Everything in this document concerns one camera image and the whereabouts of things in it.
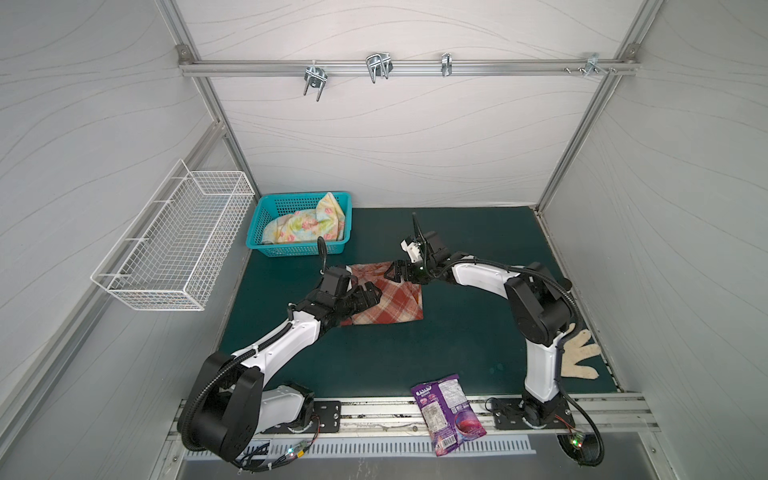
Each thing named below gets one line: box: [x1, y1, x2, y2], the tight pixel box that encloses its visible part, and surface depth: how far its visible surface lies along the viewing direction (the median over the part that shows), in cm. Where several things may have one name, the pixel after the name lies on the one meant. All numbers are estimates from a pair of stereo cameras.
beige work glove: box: [561, 323, 601, 380], surface depth 85 cm
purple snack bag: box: [411, 374, 487, 457], surface depth 74 cm
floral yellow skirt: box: [261, 192, 345, 244], surface depth 111 cm
